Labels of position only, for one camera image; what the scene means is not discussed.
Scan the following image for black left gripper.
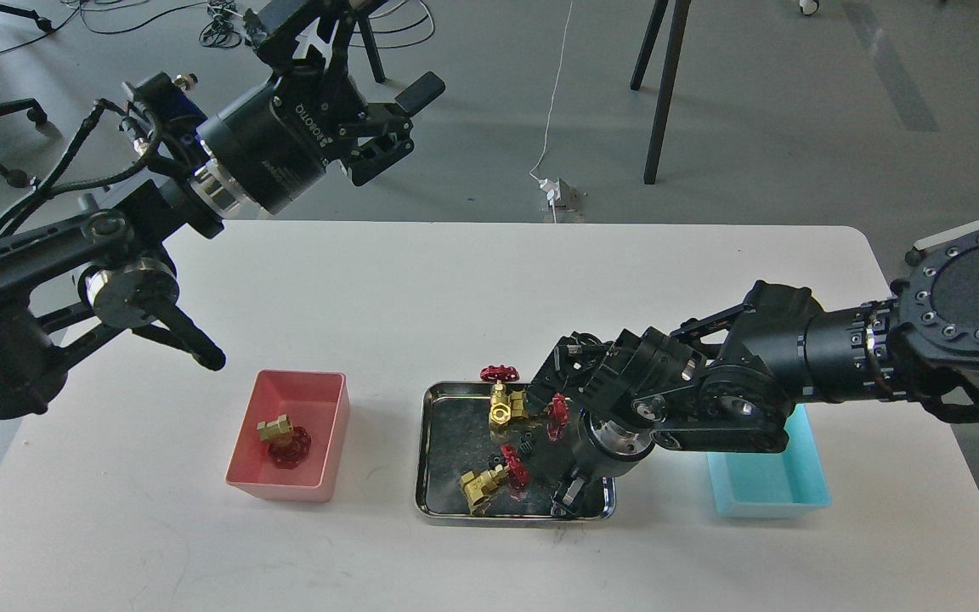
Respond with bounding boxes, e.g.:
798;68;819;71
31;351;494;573
198;1;446;214

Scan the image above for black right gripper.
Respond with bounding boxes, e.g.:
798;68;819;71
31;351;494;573
527;330;703;519

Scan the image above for brass valve red handle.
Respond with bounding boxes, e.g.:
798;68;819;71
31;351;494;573
479;365;523;431
459;443;531;513
509;390;571;442
257;414;311;469

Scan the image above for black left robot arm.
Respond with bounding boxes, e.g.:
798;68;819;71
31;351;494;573
0;1;445;421

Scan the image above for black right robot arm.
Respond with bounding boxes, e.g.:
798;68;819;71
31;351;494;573
527;231;979;516

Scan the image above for black gear centre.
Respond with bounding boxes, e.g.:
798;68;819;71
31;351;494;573
517;431;535;461

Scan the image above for blue plastic box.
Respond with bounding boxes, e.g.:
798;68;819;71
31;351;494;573
706;405;832;519

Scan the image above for pink plastic box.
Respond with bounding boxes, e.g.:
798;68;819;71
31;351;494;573
226;371;350;502

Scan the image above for black tripod legs left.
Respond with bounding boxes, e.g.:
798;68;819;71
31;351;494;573
359;22;386;84

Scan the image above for black tripod legs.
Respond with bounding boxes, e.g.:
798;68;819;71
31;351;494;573
359;22;386;84
630;1;692;185

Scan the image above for stainless steel tray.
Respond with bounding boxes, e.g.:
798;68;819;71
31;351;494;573
416;381;615;527

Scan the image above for white power adapter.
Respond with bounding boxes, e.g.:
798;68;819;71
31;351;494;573
539;178;580;213

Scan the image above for black tripod legs right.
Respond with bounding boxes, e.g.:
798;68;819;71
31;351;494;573
630;1;692;185

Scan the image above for brass valve front red handle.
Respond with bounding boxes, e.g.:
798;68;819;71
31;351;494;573
459;443;531;513

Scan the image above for brass valve upright red handle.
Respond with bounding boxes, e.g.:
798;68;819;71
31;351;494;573
479;365;523;431

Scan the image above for floor cable bundle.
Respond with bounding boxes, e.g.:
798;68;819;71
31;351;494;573
0;0;438;62

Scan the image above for white cable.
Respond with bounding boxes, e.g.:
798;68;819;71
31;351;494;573
530;0;577;224

